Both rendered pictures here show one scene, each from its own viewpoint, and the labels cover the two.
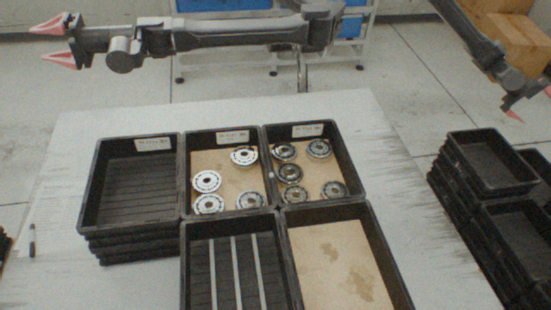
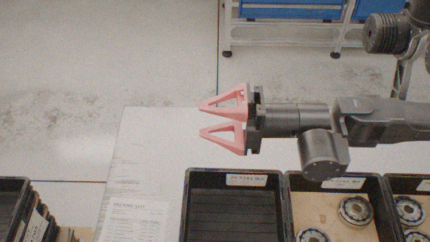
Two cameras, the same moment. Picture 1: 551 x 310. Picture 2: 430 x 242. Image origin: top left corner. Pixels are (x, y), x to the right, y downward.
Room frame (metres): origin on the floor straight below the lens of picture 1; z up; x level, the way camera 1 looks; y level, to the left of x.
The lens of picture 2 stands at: (0.29, 0.41, 1.93)
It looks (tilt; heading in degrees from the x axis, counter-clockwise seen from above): 50 degrees down; 15
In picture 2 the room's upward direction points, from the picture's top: straight up
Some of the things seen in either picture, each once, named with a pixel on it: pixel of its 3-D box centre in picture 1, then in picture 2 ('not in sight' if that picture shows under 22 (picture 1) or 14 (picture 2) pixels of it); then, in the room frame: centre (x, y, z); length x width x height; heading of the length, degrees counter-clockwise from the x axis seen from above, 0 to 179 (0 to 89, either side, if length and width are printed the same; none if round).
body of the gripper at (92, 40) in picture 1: (94, 40); (272, 120); (0.71, 0.42, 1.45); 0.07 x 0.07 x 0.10; 15
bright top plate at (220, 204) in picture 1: (208, 206); not in sight; (0.71, 0.23, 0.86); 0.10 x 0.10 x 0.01
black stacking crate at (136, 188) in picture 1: (139, 187); (233, 238); (0.77, 0.48, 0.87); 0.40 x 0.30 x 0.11; 13
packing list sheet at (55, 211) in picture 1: (58, 213); (130, 241); (0.74, 0.81, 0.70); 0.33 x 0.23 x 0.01; 14
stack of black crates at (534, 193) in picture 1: (525, 187); not in sight; (1.42, -1.47, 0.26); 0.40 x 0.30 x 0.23; 14
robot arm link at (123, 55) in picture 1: (138, 48); (334, 142); (0.70, 0.32, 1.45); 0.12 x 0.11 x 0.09; 105
